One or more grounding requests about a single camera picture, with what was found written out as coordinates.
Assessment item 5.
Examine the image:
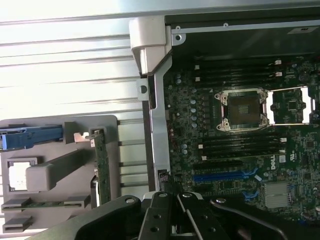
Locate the blue expansion slot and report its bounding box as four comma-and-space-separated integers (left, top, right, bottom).
193, 171, 245, 183

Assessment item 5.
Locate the green motherboard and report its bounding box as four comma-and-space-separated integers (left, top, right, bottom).
162, 56, 320, 223

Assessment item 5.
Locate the metal socket cover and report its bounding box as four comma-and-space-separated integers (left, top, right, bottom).
267, 86, 320, 126

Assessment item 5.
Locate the CPU socket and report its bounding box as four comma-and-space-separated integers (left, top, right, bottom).
215, 87, 270, 131

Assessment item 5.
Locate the silver chipset heat sink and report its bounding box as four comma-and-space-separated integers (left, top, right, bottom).
264, 181, 291, 209

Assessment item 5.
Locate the green RAM stick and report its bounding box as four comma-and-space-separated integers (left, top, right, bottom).
1, 199, 91, 209

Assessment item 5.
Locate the open black PC case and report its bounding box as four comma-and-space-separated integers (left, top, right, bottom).
128, 13, 320, 226

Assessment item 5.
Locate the grey parts rack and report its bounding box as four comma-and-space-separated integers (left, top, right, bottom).
0, 114, 121, 237

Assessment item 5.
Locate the silver CPU chip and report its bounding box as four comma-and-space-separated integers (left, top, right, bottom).
8, 161, 35, 191

